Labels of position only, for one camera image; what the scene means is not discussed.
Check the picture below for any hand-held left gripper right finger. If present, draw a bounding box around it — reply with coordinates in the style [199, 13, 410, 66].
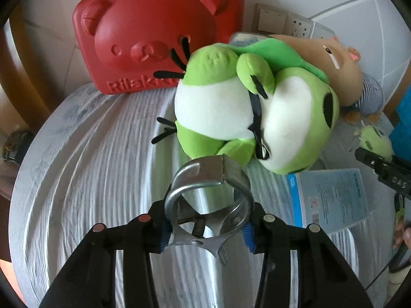
[242, 201, 375, 308]

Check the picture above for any silver metal clamp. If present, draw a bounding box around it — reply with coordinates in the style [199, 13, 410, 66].
[164, 155, 253, 267]

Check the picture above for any person's right hand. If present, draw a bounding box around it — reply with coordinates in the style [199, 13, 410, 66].
[392, 216, 411, 249]

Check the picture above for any wooden door frame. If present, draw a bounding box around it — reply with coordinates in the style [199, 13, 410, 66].
[6, 13, 78, 129]

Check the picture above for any blue and white box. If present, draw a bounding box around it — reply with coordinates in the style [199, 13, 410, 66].
[287, 168, 370, 228]

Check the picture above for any green white frog plush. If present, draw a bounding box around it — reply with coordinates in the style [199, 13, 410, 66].
[151, 37, 341, 175]

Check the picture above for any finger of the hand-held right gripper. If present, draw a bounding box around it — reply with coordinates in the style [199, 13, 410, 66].
[355, 148, 394, 175]

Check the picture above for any brown plush dog striped shirt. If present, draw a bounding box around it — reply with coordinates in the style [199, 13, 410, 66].
[268, 34, 384, 124]

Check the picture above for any white wall switch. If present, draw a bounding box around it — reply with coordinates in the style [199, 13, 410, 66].
[255, 3, 288, 34]

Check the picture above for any red bear-face carry case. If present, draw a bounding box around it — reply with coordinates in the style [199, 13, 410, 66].
[72, 0, 246, 95]

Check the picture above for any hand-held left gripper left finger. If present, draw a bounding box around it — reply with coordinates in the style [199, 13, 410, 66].
[39, 199, 174, 308]

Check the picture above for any dark wire basket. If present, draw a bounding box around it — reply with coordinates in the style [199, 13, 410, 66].
[3, 130, 34, 164]

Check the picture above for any white wall plate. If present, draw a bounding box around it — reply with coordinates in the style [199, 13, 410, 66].
[311, 22, 336, 39]

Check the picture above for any blue plastic crate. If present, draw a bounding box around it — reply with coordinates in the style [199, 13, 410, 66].
[389, 85, 411, 156]

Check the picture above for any black cable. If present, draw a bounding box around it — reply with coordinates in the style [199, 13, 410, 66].
[366, 247, 406, 296]

